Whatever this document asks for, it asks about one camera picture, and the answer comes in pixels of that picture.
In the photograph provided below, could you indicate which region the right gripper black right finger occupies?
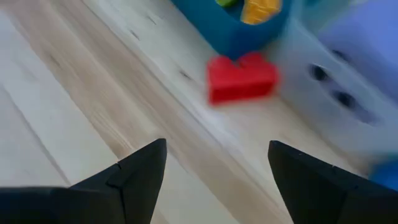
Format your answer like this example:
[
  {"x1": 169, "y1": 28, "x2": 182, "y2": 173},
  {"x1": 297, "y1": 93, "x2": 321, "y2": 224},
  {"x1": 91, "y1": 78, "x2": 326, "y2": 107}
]
[{"x1": 267, "y1": 139, "x2": 398, "y2": 224}]

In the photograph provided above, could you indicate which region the yellow toy brick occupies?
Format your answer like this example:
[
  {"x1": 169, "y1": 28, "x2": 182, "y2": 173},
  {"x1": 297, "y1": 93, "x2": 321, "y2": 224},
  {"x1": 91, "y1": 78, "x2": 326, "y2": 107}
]
[{"x1": 240, "y1": 0, "x2": 283, "y2": 26}]

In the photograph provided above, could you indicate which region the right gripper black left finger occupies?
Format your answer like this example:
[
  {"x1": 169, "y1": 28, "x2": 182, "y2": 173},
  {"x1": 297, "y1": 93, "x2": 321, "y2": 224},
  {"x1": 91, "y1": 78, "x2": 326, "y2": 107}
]
[{"x1": 0, "y1": 138, "x2": 168, "y2": 224}]

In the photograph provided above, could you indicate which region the blue sloped toy brick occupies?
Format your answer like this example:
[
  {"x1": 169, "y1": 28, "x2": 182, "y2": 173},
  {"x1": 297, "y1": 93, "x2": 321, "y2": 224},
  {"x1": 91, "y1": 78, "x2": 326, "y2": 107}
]
[{"x1": 368, "y1": 154, "x2": 398, "y2": 191}]

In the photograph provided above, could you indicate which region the purple foam die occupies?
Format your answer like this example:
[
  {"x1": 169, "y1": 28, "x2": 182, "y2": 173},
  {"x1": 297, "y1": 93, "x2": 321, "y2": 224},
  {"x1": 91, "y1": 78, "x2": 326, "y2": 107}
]
[{"x1": 307, "y1": 0, "x2": 398, "y2": 127}]

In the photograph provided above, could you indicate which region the blue plastic bin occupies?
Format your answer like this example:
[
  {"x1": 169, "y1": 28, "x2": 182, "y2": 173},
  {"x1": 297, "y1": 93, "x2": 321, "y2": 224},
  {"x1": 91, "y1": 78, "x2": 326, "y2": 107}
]
[{"x1": 170, "y1": 0, "x2": 294, "y2": 60}]

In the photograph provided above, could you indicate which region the clear plastic bin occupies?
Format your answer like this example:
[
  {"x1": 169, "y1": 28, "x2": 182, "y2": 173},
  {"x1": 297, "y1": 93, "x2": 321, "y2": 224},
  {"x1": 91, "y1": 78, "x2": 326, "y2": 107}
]
[{"x1": 269, "y1": 0, "x2": 398, "y2": 159}]

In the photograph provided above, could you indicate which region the lime toy brick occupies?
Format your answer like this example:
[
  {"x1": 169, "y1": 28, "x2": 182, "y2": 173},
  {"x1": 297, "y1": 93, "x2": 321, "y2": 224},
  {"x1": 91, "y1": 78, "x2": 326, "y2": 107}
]
[{"x1": 215, "y1": 0, "x2": 239, "y2": 8}]

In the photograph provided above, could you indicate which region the small red toy brick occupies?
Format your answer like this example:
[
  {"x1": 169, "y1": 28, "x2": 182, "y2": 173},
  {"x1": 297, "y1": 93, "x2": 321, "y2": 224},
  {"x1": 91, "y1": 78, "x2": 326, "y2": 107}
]
[{"x1": 206, "y1": 52, "x2": 280, "y2": 106}]

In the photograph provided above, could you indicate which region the teal foam die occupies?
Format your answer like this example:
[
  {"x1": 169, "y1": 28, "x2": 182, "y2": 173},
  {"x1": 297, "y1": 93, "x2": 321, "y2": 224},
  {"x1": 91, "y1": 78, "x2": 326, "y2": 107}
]
[{"x1": 303, "y1": 0, "x2": 354, "y2": 21}]

